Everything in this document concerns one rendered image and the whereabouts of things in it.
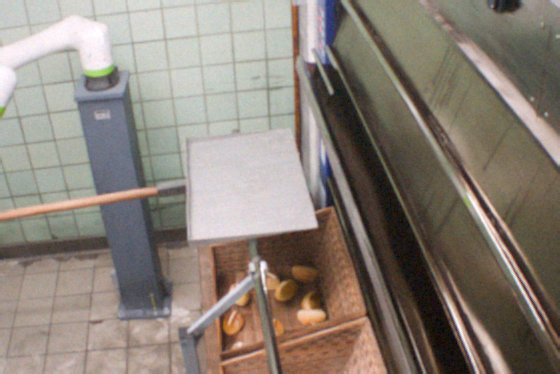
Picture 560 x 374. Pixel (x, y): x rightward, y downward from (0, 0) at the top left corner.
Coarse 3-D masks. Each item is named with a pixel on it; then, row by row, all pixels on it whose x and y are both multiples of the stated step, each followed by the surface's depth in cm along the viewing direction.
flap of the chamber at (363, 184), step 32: (320, 96) 207; (320, 128) 191; (352, 128) 193; (352, 160) 178; (384, 192) 168; (352, 224) 158; (384, 224) 157; (384, 256) 147; (416, 256) 149; (416, 288) 140; (416, 320) 132; (448, 320) 133; (448, 352) 126
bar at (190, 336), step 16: (256, 240) 191; (256, 256) 185; (256, 272) 180; (240, 288) 185; (256, 288) 176; (224, 304) 188; (208, 320) 191; (272, 320) 167; (192, 336) 192; (272, 336) 162; (192, 352) 196; (272, 352) 157; (192, 368) 200; (272, 368) 154
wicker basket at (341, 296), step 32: (320, 224) 259; (224, 256) 262; (288, 256) 267; (320, 256) 263; (224, 288) 261; (320, 288) 258; (352, 288) 225; (288, 320) 246; (352, 320) 215; (224, 352) 215
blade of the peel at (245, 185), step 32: (288, 128) 236; (192, 160) 226; (224, 160) 224; (256, 160) 222; (288, 160) 221; (192, 192) 212; (224, 192) 210; (256, 192) 208; (288, 192) 207; (192, 224) 199; (224, 224) 197; (256, 224) 196; (288, 224) 195
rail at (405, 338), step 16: (304, 64) 219; (304, 80) 213; (320, 112) 193; (336, 144) 179; (336, 160) 174; (352, 192) 162; (352, 208) 159; (368, 224) 152; (368, 240) 147; (384, 272) 139; (384, 288) 136; (400, 320) 128; (400, 336) 125; (416, 352) 121; (416, 368) 118
